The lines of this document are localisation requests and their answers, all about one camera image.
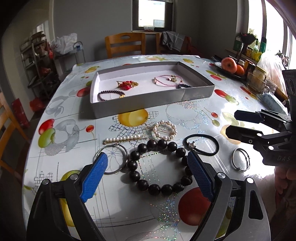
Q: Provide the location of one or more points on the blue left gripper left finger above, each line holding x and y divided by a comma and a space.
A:
93, 177

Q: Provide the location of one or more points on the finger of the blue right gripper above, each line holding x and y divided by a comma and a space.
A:
245, 135
248, 116

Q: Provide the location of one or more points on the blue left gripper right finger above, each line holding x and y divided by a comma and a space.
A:
203, 174

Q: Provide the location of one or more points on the small silver bangle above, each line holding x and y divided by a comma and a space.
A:
240, 160

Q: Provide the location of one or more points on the large silver bangle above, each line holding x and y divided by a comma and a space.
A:
117, 156

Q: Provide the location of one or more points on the person's right hand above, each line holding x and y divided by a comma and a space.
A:
284, 184

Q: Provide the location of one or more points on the glass jar with lid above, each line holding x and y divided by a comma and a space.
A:
256, 81

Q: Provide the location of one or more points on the dark fruit plate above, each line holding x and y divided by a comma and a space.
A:
219, 68

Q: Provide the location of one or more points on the pearl bar hair clip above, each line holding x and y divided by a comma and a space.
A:
122, 139

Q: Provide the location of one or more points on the orange fruit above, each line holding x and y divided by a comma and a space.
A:
240, 71

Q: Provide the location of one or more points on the red apple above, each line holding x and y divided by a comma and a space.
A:
228, 64

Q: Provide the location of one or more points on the fruit print tablecloth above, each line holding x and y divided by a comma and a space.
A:
155, 196

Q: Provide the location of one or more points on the round pearl hair clip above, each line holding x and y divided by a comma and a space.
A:
164, 129

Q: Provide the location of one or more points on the green bottle on sill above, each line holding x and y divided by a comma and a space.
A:
262, 47

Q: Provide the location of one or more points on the grey shallow cardboard tray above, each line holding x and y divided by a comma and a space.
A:
159, 83

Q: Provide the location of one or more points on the wooden chair left side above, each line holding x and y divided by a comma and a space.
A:
6, 115

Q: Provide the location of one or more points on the wooden chair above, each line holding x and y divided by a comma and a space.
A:
6, 115
125, 44

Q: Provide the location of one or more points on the red and gold ornament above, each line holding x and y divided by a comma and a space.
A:
126, 85

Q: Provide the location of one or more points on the grey clothing on chair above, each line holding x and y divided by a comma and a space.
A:
172, 41

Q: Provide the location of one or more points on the metal storage shelf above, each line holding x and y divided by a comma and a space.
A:
39, 66

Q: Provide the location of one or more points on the white plastic bag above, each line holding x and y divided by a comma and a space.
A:
64, 44

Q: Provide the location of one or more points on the wooden chair far side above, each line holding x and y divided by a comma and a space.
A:
125, 44

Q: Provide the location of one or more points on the window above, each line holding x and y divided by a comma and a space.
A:
155, 16

